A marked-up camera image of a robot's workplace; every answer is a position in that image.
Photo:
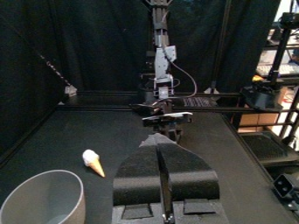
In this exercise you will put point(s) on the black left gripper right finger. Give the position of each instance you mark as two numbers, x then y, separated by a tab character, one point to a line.
191	175

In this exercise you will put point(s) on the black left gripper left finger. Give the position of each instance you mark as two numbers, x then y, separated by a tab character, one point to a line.
136	175

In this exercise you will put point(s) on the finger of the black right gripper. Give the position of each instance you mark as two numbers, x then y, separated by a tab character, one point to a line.
177	134
164	132

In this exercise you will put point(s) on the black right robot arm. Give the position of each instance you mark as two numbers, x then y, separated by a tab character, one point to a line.
161	58

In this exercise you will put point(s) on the grey bowl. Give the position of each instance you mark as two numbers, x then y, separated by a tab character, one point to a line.
57	201

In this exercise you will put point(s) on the toy ice cream cone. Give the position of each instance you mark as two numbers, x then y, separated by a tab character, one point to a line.
93	163

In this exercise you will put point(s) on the brown cardboard box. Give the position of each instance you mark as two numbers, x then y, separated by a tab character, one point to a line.
257	120

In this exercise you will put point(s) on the black mesh equipment case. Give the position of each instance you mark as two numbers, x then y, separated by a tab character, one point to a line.
268	148

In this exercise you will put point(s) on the white computer keyboard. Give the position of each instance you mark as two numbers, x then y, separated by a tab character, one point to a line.
281	69

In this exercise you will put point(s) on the black cloth curtain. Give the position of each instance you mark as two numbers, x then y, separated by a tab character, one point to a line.
77	40

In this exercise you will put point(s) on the black table frame rail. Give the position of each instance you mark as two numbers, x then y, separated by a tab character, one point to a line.
104	107

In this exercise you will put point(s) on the black plastic mount box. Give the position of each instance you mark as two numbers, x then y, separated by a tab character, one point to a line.
259	97

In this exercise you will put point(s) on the black metal corner bracket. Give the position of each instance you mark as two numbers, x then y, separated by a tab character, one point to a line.
287	189

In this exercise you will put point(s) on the small white bracket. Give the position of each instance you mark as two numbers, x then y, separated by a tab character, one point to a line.
69	90

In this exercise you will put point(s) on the black aluminium frame post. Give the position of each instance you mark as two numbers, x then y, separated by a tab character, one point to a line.
280	46

